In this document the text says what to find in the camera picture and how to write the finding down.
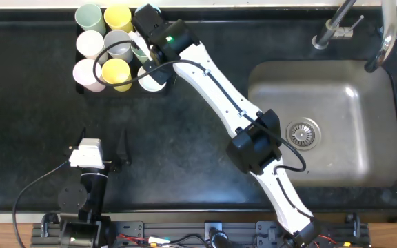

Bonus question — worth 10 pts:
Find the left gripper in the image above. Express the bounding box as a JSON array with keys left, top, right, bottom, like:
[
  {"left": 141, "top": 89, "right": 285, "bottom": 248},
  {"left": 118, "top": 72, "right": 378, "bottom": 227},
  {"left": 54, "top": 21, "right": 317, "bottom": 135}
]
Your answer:
[{"left": 75, "top": 126, "right": 132, "bottom": 173}]

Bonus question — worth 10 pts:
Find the black tray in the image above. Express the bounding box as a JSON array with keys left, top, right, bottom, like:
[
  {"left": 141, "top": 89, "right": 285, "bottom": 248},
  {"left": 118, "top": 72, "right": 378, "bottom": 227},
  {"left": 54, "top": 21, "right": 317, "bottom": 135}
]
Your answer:
[{"left": 75, "top": 13, "right": 170, "bottom": 98}]

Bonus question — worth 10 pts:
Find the yellow cup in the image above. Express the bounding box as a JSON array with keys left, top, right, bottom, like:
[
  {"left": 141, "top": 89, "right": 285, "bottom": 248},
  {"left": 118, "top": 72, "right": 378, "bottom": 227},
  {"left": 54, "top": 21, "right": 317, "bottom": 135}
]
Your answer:
[
  {"left": 103, "top": 4, "right": 134, "bottom": 34},
  {"left": 101, "top": 57, "right": 133, "bottom": 93}
]

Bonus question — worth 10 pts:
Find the green cup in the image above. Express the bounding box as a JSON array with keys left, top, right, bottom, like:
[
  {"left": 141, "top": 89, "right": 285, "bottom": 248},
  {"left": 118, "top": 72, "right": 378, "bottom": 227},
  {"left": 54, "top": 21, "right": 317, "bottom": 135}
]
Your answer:
[
  {"left": 131, "top": 46, "right": 150, "bottom": 65},
  {"left": 74, "top": 3, "right": 107, "bottom": 36}
]

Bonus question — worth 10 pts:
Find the grey cup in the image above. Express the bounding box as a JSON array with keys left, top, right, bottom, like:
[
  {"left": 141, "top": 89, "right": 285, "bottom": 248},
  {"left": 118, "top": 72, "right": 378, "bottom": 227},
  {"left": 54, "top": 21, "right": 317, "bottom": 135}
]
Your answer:
[{"left": 103, "top": 30, "right": 134, "bottom": 64}]

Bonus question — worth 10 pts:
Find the steel sink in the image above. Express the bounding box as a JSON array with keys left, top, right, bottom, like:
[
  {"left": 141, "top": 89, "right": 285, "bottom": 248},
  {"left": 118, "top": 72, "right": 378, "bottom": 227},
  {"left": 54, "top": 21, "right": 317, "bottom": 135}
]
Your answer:
[{"left": 247, "top": 60, "right": 397, "bottom": 189}]

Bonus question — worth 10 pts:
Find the steel tap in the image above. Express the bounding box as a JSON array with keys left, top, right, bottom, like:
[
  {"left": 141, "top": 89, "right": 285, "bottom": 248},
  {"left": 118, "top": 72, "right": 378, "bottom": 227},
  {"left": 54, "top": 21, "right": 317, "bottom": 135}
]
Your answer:
[{"left": 311, "top": 0, "right": 397, "bottom": 74}]

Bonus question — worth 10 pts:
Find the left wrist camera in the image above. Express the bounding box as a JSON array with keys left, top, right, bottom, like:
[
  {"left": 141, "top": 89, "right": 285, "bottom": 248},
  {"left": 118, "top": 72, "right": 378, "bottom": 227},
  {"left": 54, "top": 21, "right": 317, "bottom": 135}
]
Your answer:
[{"left": 68, "top": 138, "right": 105, "bottom": 169}]

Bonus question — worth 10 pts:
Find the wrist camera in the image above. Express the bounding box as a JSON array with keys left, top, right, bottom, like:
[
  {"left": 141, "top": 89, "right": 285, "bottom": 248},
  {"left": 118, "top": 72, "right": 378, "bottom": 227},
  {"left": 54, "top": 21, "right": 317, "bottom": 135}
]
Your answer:
[
  {"left": 128, "top": 30, "right": 151, "bottom": 59},
  {"left": 68, "top": 138, "right": 105, "bottom": 169}
]

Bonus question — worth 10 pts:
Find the black cable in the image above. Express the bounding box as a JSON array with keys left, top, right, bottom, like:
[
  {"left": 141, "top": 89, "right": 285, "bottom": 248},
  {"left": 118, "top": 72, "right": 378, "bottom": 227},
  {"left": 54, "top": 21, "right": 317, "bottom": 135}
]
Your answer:
[
  {"left": 92, "top": 39, "right": 307, "bottom": 173},
  {"left": 11, "top": 160, "right": 71, "bottom": 248}
]

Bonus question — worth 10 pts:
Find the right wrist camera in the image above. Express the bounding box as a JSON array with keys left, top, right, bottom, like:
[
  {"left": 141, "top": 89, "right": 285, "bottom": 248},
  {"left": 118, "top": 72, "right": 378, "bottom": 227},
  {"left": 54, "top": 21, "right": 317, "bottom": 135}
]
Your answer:
[{"left": 128, "top": 30, "right": 151, "bottom": 59}]

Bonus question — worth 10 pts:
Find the mounting rail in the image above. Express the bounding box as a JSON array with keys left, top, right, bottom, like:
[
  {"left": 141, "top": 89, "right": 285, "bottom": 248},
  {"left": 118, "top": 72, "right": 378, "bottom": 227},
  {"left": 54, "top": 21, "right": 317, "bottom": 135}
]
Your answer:
[{"left": 31, "top": 213, "right": 371, "bottom": 248}]

